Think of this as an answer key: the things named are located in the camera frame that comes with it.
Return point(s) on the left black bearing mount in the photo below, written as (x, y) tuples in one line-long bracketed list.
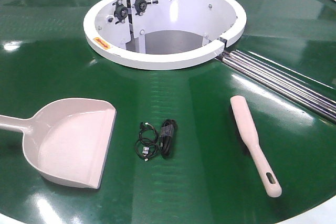
[(120, 12)]

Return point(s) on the right steel conveyor rollers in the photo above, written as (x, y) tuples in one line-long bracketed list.
[(281, 82)]

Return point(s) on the right black bearing mount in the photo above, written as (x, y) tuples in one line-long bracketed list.
[(141, 5)]

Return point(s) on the white central ring housing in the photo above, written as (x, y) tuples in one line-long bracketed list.
[(219, 23)]

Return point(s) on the pink plastic dustpan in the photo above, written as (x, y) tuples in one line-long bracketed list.
[(67, 140)]

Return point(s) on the black bearing mount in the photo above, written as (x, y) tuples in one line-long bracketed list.
[(120, 12), (141, 5)]

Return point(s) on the orange warning sticker front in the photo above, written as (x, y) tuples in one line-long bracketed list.
[(102, 43)]

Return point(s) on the pink hand broom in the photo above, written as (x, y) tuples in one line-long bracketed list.
[(249, 135)]

